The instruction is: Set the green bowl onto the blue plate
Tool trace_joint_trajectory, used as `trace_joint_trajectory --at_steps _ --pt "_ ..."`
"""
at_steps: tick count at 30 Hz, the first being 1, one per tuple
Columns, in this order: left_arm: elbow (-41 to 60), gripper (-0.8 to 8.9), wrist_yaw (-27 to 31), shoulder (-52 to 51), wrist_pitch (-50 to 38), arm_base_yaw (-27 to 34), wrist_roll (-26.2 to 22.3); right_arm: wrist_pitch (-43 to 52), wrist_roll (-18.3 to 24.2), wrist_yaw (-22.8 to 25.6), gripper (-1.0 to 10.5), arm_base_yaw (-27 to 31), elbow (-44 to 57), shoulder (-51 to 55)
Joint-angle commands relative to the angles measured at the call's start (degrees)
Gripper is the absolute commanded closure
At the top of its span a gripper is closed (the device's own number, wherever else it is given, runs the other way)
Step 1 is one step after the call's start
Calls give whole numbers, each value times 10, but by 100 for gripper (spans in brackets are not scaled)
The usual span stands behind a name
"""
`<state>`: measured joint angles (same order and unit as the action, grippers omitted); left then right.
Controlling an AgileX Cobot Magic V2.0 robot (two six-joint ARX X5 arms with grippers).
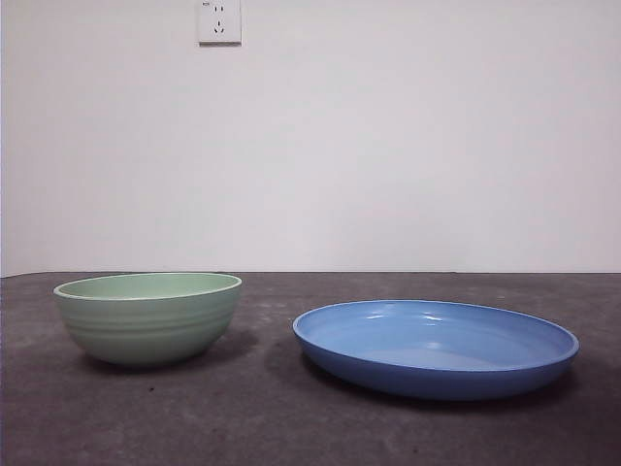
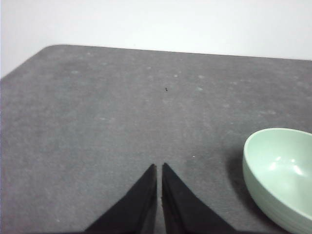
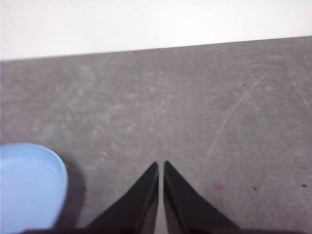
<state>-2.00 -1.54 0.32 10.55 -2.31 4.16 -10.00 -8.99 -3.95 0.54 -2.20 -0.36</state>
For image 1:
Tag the blue round plate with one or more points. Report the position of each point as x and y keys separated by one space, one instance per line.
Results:
x=436 y=374

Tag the green ribbed bowl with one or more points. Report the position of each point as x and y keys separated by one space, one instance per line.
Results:
x=145 y=330

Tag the white wall socket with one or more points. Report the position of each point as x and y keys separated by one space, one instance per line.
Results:
x=219 y=34

